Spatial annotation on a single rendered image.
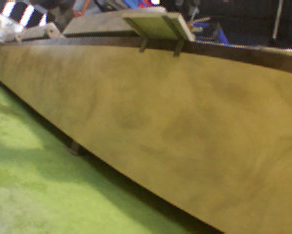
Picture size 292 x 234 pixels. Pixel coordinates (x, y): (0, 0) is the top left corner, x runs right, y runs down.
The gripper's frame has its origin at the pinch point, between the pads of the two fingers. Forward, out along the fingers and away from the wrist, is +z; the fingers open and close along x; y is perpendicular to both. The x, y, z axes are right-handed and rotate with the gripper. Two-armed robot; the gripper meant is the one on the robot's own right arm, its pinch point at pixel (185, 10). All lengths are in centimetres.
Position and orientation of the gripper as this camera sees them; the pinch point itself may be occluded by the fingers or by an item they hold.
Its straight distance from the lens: 99.9
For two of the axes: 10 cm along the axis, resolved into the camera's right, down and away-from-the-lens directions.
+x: 5.3, 2.0, 8.2
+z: -3.6, 9.3, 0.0
